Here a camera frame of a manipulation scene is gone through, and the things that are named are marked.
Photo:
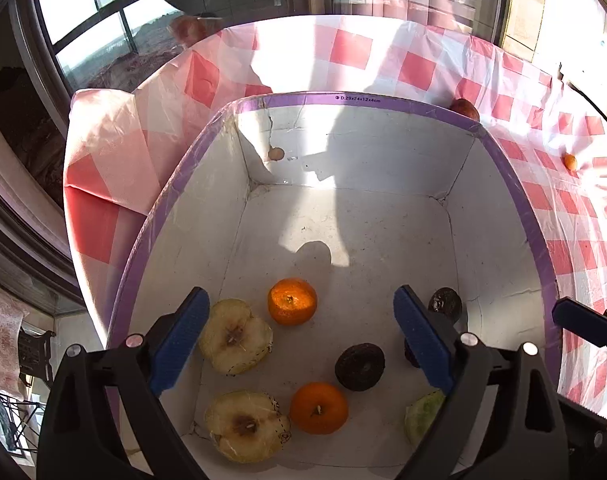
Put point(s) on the green fruit piece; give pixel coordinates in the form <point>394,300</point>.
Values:
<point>421,420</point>

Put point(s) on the small orange kumquat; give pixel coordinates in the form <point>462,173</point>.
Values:
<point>570,161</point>

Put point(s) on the large dark wrinkled fruit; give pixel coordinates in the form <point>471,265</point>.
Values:
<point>358,366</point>

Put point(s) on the orange mandarin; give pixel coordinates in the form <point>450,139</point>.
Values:
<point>318,407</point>
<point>292,301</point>

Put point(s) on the medium dark wrinkled fruit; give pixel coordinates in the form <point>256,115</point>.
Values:
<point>446,302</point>

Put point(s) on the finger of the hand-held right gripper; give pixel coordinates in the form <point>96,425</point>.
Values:
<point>576,317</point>

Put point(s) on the small dark wrinkled fruit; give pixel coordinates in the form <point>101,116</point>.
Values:
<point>411,355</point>

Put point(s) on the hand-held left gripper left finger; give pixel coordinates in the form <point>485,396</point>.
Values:
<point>181,340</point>

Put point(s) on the plastic-wrapped half apple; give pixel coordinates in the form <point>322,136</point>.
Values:
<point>246,427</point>
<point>233,335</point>

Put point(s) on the red apple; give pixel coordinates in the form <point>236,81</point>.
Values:
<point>463,109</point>

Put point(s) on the purple cardboard box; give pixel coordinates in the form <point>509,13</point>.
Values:
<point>363,200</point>

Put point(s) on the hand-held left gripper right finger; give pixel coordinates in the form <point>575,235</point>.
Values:
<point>423,335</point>

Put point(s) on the white panel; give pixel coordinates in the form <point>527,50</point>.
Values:
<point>583,35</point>

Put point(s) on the window with dark frame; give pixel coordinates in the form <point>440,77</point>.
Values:
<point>93,45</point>

